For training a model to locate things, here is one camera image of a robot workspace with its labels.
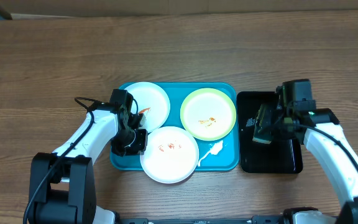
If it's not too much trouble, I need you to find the white foam spill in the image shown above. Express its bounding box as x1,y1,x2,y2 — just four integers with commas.
197,140,223,167

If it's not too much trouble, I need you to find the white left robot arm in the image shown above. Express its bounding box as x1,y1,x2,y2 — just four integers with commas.
23,107,147,223

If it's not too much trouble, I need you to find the white plate with ketchup streak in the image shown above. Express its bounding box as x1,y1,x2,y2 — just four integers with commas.
125,82,170,133

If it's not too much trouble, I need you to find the teal plastic tray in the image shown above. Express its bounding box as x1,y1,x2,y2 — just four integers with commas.
110,82,239,172

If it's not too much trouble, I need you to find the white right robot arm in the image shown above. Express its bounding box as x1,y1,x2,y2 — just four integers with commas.
254,104,358,223

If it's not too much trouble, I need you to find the green yellow sponge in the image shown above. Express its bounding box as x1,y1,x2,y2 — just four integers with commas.
252,103,273,144

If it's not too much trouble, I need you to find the black rectangular tray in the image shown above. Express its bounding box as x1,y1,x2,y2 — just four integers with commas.
236,91,303,174

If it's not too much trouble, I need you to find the white plate with red smears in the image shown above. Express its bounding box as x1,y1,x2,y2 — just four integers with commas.
140,126,199,184

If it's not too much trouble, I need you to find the green rimmed plate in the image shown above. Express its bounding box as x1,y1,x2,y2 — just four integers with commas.
180,88,236,141

